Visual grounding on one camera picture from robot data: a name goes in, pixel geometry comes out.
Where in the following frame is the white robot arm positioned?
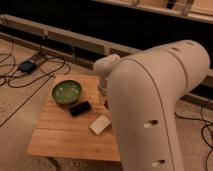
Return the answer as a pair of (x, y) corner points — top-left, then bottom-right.
(93, 40), (210, 171)

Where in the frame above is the white sponge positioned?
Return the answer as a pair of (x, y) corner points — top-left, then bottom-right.
(89, 115), (111, 135)

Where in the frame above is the black rectangular block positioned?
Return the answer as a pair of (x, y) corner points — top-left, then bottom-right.
(70, 101), (91, 116)

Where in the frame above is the green bowl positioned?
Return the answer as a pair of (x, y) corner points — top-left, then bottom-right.
(52, 80), (82, 105)

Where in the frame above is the wooden table board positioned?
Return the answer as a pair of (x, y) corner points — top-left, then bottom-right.
(27, 74), (120, 161)

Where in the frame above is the black power adapter box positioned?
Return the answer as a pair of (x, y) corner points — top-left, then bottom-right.
(18, 60), (36, 74)

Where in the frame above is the black cable on floor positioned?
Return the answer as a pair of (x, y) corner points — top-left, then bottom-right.
(0, 39), (72, 128)

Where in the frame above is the long wooden rail frame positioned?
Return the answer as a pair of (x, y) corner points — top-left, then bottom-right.
(0, 14), (210, 111)

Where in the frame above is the black cable at right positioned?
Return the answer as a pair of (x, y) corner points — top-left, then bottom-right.
(174, 106), (213, 171)

